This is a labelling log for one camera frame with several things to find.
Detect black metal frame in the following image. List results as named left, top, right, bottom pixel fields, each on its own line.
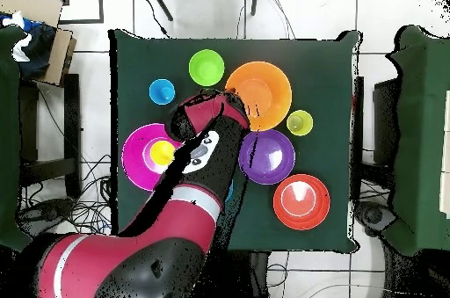
left=51, top=0, right=105, bottom=25

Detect pale yellow-green plastic cup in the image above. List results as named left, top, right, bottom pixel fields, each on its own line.
left=285, top=109, right=315, bottom=137

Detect black wooden stool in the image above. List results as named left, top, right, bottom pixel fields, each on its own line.
left=18, top=72, right=82, bottom=200

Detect black cable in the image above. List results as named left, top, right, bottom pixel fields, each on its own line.
left=138, top=0, right=171, bottom=38

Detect large orange plastic bowl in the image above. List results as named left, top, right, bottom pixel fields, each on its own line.
left=224, top=61, right=294, bottom=133

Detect blue and white clothes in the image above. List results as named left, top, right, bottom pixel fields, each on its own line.
left=0, top=10, right=57, bottom=81

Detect red plastic bowl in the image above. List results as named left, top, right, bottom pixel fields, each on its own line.
left=272, top=173, right=331, bottom=231

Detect green cloth covered table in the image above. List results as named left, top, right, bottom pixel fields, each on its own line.
left=0, top=25, right=36, bottom=253
left=384, top=25, right=450, bottom=257

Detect large pink plastic bowl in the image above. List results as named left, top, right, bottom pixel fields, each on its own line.
left=120, top=122, right=182, bottom=193

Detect yellow plastic cup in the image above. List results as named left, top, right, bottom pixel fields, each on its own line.
left=149, top=140, right=176, bottom=167

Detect brown cardboard box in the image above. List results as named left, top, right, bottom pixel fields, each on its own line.
left=0, top=0, right=77, bottom=87

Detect blue plastic cup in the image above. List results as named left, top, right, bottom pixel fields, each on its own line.
left=148, top=78, right=177, bottom=106

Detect small green plastic bowl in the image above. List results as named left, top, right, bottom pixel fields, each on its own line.
left=188, top=48, right=226, bottom=87

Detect dark green table cloth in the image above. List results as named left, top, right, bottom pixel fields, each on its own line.
left=108, top=28, right=363, bottom=253

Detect purple plastic bowl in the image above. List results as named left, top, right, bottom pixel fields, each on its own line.
left=237, top=129, right=296, bottom=186

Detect tangle of floor cables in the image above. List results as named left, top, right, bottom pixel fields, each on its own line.
left=17, top=153, right=117, bottom=236

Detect small blue plastic bowl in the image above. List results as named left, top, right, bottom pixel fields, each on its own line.
left=225, top=179, right=236, bottom=204

